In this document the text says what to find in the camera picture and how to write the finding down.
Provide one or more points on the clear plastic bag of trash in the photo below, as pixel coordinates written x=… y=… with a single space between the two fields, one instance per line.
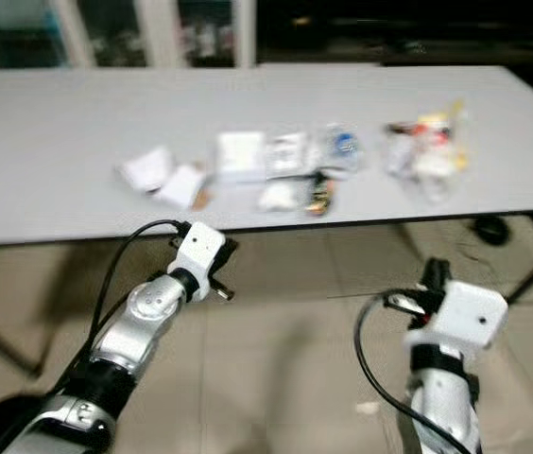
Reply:
x=427 y=151

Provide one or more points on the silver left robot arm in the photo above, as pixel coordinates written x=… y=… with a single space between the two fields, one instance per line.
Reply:
x=158 y=307

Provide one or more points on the small black round object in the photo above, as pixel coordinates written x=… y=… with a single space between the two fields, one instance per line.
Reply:
x=490 y=230

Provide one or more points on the white folded paper napkin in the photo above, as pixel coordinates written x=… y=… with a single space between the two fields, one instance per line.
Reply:
x=181 y=186

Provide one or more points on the dark snack wrapper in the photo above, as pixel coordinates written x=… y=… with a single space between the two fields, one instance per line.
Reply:
x=321 y=194

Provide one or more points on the white cardboard box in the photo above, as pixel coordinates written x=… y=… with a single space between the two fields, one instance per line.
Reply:
x=241 y=154

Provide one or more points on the clear plastic packaging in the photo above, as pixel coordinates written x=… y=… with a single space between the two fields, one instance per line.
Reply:
x=288 y=153

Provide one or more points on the clear bag with blue label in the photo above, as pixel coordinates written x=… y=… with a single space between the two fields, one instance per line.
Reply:
x=342 y=147

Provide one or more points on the white glass door cabinet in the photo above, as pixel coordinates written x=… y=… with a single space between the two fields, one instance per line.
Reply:
x=158 y=33

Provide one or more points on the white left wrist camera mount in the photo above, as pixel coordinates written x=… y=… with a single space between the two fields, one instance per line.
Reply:
x=200 y=248

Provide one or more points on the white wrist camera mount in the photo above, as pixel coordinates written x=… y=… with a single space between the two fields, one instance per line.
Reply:
x=474 y=317
x=200 y=248

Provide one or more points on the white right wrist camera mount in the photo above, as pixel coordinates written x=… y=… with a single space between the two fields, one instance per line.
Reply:
x=474 y=317

